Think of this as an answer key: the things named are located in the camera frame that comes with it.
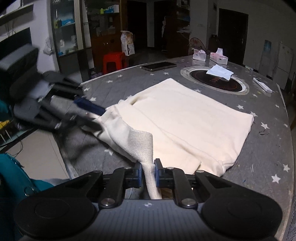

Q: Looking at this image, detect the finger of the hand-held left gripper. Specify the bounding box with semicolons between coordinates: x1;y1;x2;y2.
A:
37;95;103;136
42;71;106;116

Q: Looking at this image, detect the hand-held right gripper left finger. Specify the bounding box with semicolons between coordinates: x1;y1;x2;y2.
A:
55;163;142;208

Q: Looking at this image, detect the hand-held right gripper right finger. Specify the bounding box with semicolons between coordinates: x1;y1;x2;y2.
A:
154;159;242;208

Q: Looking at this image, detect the cream sweatshirt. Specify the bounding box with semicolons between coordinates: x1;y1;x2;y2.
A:
92;78;254;200

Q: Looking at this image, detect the person's left forearm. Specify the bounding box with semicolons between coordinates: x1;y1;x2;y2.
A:
0;97;11;121

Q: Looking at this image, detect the patterned waste bin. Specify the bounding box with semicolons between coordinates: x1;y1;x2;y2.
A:
89;68;103;79

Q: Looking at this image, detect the red plastic stool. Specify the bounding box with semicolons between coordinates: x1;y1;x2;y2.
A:
102;52;129;75

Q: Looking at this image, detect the wooden glass-front cabinet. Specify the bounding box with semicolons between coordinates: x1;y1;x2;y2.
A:
87;0;127;70

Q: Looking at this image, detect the printed paper bag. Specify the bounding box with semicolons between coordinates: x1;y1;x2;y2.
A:
120;31;135;56

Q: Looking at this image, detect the dark smartphone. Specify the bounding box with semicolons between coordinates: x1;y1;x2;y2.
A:
141;62;177;72

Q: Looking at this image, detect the person's teal jacket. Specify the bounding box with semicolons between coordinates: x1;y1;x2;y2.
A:
0;153;55;241

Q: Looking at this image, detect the pink hanging cloth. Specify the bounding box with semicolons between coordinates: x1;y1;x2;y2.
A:
161;16;168;39

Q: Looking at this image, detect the grey star-print table cover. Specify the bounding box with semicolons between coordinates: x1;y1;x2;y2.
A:
53;55;292;241

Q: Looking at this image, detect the round built-in cooktop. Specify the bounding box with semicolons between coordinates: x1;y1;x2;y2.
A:
180;66;249;95

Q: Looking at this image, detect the white paper tissue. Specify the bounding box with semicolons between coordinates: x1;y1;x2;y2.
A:
206;64;234;81

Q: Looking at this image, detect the small white tissue pack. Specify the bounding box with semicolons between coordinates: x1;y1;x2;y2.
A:
193;49;206;61

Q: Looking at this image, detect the floral covered fan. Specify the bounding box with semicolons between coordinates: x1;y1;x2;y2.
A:
188;37;206;55

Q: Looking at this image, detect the narrow wooden shelf cabinet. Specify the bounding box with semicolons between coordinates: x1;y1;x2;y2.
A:
171;0;192;58

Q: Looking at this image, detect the pink white tissue box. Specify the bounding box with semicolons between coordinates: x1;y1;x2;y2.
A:
209;48;228;65

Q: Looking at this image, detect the white remote control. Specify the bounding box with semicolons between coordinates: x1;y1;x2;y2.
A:
253;77;273;94

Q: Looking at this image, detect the white water dispenser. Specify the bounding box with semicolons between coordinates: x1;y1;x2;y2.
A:
258;50;273;75

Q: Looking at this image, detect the dark wooden door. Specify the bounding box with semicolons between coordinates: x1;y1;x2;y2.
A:
218;8;249;66

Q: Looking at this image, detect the white refrigerator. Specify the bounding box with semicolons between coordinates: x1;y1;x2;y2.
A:
277;41;294;80

